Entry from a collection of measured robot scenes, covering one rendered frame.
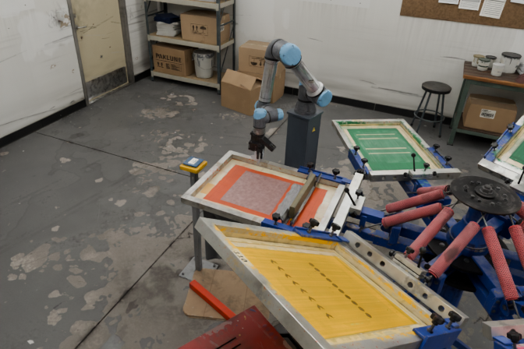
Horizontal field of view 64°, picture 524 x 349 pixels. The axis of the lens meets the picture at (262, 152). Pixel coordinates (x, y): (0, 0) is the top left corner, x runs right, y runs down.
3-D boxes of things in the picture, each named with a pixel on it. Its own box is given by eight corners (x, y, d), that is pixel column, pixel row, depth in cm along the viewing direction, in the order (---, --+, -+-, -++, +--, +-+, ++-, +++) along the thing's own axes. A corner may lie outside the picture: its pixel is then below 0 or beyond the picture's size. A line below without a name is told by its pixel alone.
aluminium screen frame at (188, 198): (180, 202, 232) (180, 197, 230) (229, 155, 279) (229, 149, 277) (317, 248, 207) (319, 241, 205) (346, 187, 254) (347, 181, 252)
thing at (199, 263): (178, 276, 314) (169, 167, 266) (193, 256, 332) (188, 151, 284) (203, 285, 307) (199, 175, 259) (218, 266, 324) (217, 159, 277)
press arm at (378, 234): (235, 203, 252) (235, 195, 249) (240, 198, 257) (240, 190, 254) (458, 269, 211) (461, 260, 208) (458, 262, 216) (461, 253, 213)
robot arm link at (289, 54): (323, 90, 281) (281, 34, 244) (337, 98, 270) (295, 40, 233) (310, 103, 281) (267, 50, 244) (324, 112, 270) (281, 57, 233)
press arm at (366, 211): (348, 216, 224) (349, 209, 221) (350, 209, 228) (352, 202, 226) (380, 226, 218) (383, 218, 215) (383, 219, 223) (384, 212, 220)
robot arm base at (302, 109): (302, 104, 298) (303, 91, 293) (320, 111, 290) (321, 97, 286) (289, 111, 288) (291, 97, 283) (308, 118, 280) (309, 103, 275)
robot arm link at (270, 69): (263, 33, 250) (249, 111, 271) (273, 38, 242) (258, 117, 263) (278, 35, 257) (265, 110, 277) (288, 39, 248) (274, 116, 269)
